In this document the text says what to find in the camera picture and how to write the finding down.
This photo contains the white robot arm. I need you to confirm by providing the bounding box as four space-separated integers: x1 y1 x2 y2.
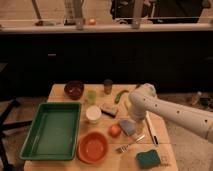
129 83 213 144

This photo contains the dark purple bowl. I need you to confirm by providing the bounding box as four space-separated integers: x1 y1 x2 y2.
64 80 84 100

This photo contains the orange bowl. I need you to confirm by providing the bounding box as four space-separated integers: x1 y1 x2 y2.
77 132 108 164

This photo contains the metal cup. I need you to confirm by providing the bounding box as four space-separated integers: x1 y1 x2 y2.
103 79 113 95

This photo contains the green chili pepper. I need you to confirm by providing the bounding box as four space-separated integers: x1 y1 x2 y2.
114 90 129 104

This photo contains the green translucent cup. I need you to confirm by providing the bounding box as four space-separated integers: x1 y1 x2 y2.
86 90 96 105

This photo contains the yellow banana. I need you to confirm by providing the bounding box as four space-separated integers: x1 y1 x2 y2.
124 100 131 111

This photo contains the white cup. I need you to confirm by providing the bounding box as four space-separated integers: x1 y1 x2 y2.
86 105 102 123

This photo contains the orange fruit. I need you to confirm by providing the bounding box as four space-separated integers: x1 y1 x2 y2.
108 124 121 137

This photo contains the silver fork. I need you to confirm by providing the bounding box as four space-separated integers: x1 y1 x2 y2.
115 135 145 153

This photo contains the orange ball on counter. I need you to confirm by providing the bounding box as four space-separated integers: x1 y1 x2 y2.
88 18 97 25

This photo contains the green plastic tray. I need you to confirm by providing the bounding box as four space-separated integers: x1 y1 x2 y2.
20 102 81 161

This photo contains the teal sponge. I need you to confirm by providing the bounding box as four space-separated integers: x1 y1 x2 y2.
136 150 161 169

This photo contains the black chair base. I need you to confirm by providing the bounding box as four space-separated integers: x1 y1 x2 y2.
0 99 31 171

